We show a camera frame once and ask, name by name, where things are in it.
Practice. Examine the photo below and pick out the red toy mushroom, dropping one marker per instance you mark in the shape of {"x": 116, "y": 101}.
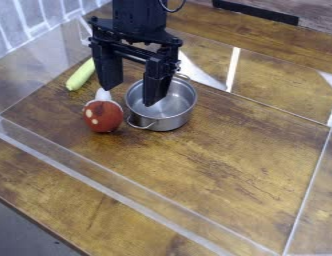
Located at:
{"x": 103, "y": 113}

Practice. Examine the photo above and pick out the clear acrylic enclosure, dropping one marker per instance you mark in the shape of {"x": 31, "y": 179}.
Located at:
{"x": 235, "y": 185}

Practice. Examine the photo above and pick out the black bar on table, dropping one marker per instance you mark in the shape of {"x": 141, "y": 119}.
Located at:
{"x": 256, "y": 12}

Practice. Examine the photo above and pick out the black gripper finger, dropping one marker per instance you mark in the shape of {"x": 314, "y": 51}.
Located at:
{"x": 157, "y": 79}
{"x": 109, "y": 66}

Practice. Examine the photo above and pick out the small steel pot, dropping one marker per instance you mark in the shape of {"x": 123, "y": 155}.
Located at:
{"x": 169, "y": 113}

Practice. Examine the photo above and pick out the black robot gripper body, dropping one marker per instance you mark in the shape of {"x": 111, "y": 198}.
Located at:
{"x": 135, "y": 34}

